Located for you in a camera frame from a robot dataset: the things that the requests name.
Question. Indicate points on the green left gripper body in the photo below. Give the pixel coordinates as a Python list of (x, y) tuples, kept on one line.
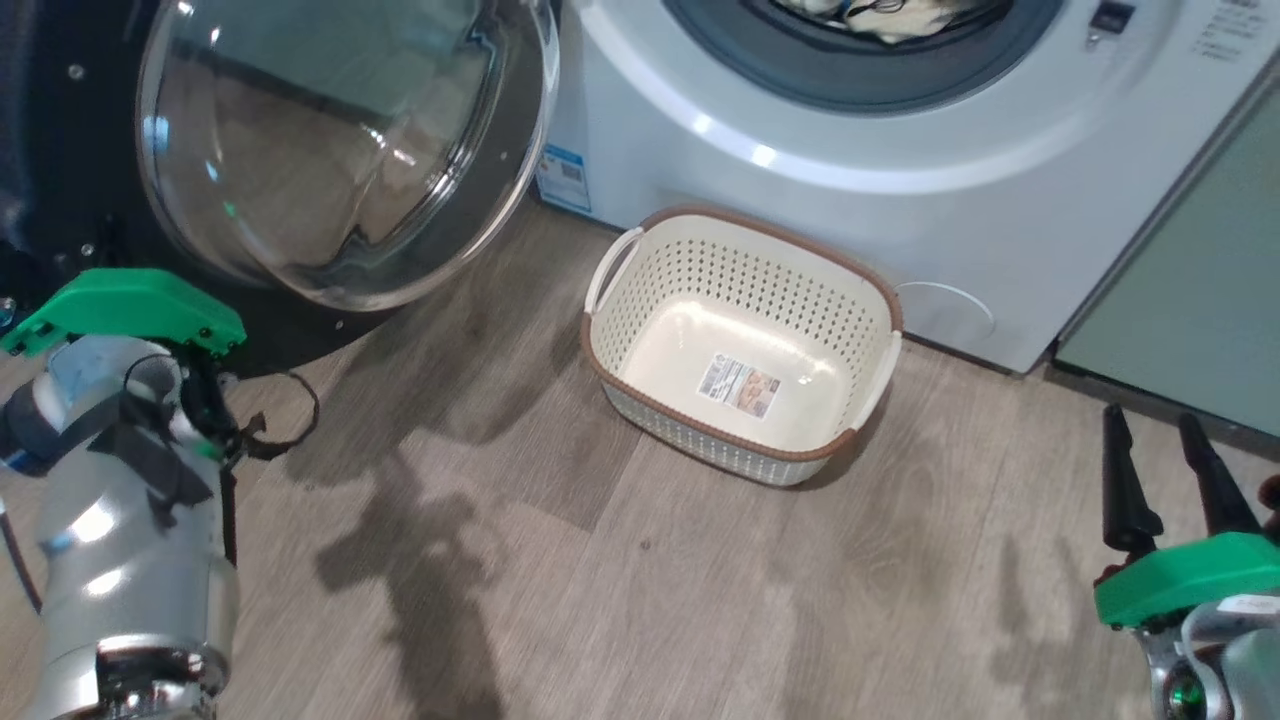
[(130, 305)]

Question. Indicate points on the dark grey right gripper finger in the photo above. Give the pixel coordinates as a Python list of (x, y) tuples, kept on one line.
[(1220, 490), (1128, 500)]

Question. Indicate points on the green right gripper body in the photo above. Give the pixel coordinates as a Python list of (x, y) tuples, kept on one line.
[(1190, 580)]

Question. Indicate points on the black round glass washer door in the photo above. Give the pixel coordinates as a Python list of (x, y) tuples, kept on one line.
[(340, 150)]

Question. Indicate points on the cream garment with blue cuff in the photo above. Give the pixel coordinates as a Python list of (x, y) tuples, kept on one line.
[(900, 18)]

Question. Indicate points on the white front-load washing machine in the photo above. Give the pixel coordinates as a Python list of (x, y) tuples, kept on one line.
[(900, 200)]

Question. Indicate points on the printed product label sticker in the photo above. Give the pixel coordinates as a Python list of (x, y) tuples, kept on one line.
[(740, 385)]

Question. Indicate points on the cream perforated laundry basket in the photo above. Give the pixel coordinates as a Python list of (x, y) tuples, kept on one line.
[(740, 340)]

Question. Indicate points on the pale green tall cabinet panel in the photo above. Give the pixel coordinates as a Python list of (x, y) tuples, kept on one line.
[(1190, 320)]

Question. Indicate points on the round drain filter cover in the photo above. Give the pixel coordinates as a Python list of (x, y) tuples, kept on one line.
[(950, 315)]

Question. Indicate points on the blue energy label sticker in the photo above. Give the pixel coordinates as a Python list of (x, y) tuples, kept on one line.
[(564, 178)]

